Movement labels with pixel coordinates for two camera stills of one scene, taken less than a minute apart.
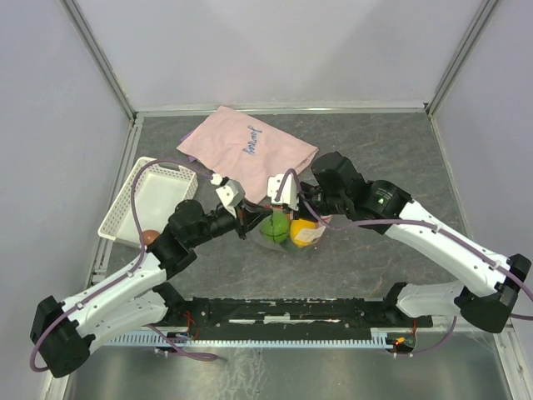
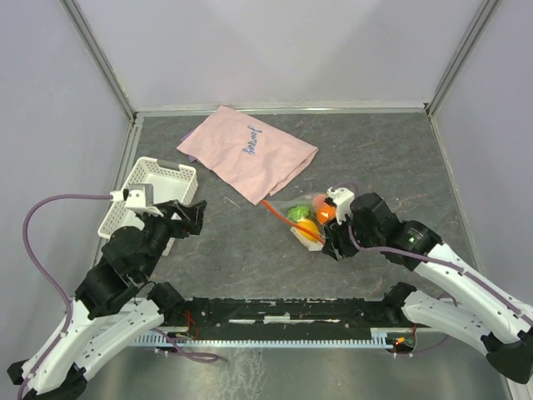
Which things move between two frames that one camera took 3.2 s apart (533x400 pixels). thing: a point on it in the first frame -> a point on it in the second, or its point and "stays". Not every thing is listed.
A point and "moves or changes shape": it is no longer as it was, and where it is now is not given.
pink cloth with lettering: x=245 y=151 stays
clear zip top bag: x=280 y=232 moves or changes shape
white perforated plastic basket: x=159 y=187 stays
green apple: x=276 y=227 moves or changes shape
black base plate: x=289 y=314 stays
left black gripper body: x=241 y=222 -> x=161 y=230
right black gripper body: x=312 y=203 -> x=335 y=232
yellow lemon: x=299 y=224 -> x=312 y=227
